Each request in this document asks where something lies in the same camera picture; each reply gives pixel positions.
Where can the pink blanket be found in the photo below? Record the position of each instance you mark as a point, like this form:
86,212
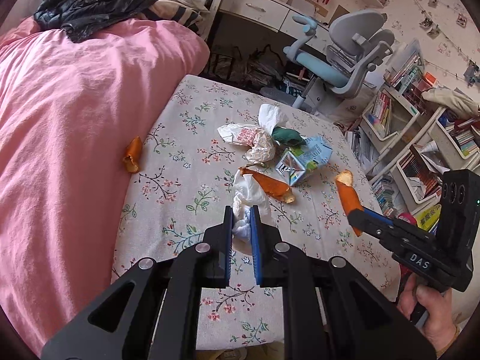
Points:
75,138

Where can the crumpled white paper wrapper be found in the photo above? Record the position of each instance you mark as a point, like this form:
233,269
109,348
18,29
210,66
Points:
247,137

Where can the shelf of upright books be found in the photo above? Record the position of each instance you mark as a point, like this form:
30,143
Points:
382,108

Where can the grey and blue office chair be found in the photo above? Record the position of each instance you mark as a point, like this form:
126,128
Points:
348,41

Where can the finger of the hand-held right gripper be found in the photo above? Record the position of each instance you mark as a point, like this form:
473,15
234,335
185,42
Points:
380,216
365,222

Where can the person's right hand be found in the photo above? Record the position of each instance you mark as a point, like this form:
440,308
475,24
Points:
435,315

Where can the white bookshelf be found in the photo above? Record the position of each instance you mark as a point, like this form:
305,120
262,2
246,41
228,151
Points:
399,99

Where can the clear plastic storage bags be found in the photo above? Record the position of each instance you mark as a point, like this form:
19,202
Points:
258,63

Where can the striped beige cloth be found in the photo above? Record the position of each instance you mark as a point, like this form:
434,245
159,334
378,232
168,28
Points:
180,13

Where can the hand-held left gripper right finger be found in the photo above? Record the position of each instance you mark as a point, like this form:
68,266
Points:
256,247

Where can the beige fabric bag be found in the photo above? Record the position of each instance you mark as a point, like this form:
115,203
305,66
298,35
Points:
450,99

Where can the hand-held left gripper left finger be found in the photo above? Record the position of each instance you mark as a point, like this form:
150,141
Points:
227,247

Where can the hanging photo garland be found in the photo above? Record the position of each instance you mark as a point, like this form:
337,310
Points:
427,24

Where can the floral bed sheet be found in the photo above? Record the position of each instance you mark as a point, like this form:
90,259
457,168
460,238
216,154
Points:
195,146

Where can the white desk with drawers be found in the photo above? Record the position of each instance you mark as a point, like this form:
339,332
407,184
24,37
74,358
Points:
255,3

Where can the orange peel piece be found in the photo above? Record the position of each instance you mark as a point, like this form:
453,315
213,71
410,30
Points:
272,187
348,195
133,153

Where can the white tissue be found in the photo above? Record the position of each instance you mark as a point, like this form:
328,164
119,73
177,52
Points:
247,191
272,114

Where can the dark green crumpled wrapper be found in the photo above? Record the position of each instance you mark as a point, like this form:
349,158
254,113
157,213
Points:
287,137

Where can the row of colourful books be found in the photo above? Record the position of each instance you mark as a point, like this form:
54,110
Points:
384,198

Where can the blue milk carton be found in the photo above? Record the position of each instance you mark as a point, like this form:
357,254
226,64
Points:
311,153

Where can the black puffer jacket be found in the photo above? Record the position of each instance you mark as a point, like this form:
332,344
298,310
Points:
93,7

